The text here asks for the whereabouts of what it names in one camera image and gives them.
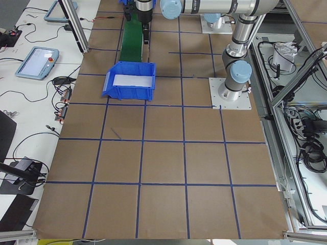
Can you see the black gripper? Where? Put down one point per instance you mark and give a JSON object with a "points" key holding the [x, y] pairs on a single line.
{"points": [[144, 16]]}

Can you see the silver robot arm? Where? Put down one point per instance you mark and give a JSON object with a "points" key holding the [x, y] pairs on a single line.
{"points": [[215, 20], [194, 57]]}

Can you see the green conveyor belt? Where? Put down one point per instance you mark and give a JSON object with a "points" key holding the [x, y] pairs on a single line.
{"points": [[132, 43]]}

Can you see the blue right storage bin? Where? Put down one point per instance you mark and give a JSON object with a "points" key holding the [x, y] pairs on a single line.
{"points": [[126, 2]]}

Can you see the blue storage bin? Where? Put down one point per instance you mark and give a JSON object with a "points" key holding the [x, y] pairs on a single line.
{"points": [[126, 2], [130, 92]]}

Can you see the blue left storage bin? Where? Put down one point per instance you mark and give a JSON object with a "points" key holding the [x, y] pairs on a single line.
{"points": [[130, 92]]}

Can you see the white foam pad left bin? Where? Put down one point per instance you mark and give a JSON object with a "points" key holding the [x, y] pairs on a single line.
{"points": [[129, 80]]}

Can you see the far teach pendant tablet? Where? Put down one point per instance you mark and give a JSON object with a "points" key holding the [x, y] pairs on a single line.
{"points": [[55, 14]]}

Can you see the teach pendant tablet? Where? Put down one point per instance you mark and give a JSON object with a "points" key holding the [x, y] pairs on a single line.
{"points": [[55, 14], [38, 63]]}

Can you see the near teach pendant tablet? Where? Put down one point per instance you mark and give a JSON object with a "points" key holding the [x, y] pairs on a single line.
{"points": [[38, 63]]}

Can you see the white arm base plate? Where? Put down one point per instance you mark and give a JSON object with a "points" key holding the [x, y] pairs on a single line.
{"points": [[224, 99], [226, 30]]}

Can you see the aluminium frame post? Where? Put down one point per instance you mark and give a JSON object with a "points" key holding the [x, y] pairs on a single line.
{"points": [[75, 25]]}

